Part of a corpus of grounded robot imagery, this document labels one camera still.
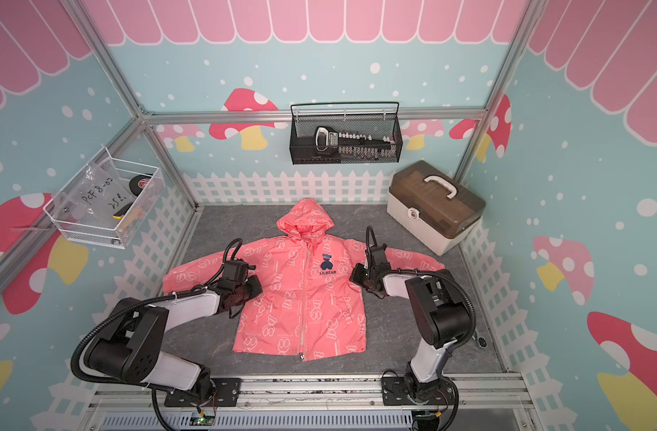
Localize pink child rain jacket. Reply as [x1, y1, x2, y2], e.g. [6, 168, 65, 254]
[161, 198, 446, 362]

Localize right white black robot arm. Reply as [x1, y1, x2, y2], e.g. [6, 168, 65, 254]
[350, 226, 477, 430]

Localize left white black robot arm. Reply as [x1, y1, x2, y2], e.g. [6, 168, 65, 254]
[70, 238, 262, 430]

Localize white brown storage toolbox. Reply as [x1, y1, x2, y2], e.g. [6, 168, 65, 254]
[387, 161, 486, 256]

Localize yellow black tool in basket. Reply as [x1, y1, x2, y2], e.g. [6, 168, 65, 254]
[113, 202, 134, 220]

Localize socket wrench set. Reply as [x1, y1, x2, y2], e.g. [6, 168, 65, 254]
[313, 127, 398, 163]

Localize black tape roll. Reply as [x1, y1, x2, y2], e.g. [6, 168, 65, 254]
[128, 174, 152, 197]

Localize clear plastic labelled bag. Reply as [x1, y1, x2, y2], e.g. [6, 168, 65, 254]
[60, 163, 134, 229]

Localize black wire mesh basket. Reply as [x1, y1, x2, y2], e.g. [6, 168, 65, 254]
[289, 102, 403, 165]

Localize white wire basket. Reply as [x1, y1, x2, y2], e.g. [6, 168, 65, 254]
[44, 147, 165, 250]

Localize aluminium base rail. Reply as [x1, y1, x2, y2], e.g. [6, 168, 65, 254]
[85, 374, 534, 431]

